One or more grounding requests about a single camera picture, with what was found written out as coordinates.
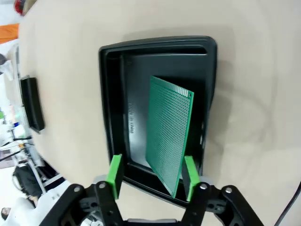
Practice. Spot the green perforated circuit board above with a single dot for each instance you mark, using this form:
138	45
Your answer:
169	131

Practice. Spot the black plastic ESD tray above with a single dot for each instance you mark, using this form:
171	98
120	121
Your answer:
33	106
136	106

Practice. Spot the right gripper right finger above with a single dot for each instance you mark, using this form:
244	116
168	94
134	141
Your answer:
200	207

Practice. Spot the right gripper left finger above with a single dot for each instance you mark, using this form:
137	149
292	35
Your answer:
110	204

